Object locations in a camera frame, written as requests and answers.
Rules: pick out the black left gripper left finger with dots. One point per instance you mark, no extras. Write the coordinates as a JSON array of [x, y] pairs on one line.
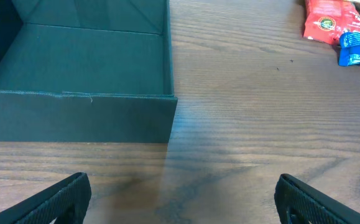
[[64, 202]]

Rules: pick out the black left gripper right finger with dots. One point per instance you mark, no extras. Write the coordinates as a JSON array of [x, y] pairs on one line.
[[297, 202]]

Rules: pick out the blue Oreo cookie pack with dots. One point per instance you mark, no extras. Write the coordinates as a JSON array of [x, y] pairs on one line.
[[350, 49]]

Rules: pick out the red snack bag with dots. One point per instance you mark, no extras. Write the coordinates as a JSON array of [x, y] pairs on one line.
[[327, 20]]

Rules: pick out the dark green open box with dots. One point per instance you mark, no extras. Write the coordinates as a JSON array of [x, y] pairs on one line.
[[86, 71]]

